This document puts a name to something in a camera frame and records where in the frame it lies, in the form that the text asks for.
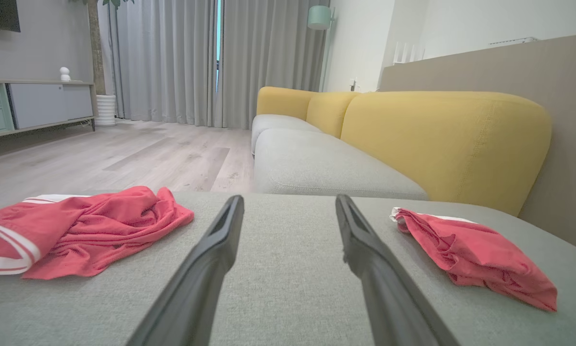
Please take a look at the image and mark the small yellow sofa back cushion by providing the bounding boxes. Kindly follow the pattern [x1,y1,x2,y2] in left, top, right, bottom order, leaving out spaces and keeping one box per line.
[306,91,361,139]
[256,86,317,121]

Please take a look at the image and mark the large grey sofa seat cushion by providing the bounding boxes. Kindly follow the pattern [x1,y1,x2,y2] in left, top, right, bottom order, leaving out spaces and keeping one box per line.
[0,191,576,346]

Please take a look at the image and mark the red shorts with white stripes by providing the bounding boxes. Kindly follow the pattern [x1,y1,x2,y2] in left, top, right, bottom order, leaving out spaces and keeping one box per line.
[0,186,195,280]

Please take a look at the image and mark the grey pleated curtain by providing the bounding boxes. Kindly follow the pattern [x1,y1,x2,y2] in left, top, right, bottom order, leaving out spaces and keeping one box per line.
[98,0,220,128]
[219,0,331,129]

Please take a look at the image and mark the wide yellow sofa back cushion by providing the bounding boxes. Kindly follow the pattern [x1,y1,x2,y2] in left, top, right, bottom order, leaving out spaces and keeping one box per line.
[340,91,553,217]

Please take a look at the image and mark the indoor plant with tall trunk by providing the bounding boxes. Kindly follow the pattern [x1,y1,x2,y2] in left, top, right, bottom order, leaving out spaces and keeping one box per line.
[69,0,135,96]

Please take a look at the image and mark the white ribbed plant pot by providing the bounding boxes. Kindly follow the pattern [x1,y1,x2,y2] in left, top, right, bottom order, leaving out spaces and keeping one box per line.
[95,94,118,127]

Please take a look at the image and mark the floor lamp with green shade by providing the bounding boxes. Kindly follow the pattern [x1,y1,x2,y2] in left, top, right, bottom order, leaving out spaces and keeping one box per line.
[307,5,337,93]

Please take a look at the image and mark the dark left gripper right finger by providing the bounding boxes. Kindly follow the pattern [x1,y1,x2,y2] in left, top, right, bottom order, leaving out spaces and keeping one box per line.
[335,194,462,346]

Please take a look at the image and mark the white slatted rack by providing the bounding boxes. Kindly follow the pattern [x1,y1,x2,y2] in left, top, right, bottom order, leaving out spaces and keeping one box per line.
[393,41,426,64]

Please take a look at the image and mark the grey and green media cabinet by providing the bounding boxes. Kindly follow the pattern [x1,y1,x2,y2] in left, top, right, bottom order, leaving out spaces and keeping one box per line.
[0,79,97,141]

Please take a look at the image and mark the small red garment white edge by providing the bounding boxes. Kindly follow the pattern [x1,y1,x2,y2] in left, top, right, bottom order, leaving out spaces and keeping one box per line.
[390,207,558,313]

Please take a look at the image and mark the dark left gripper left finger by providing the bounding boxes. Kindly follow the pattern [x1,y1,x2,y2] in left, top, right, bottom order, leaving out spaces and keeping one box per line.
[127,195,245,346]

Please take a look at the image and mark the small grey sofa seat cushion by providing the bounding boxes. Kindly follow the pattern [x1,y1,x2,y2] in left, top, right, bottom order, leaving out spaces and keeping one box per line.
[251,114,323,155]

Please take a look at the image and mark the beige low partition panel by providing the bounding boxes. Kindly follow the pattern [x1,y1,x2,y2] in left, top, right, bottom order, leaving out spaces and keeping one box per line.
[378,33,576,255]

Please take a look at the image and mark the medium grey sofa seat cushion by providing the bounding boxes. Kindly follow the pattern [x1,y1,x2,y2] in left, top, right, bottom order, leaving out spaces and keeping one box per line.
[253,128,430,201]

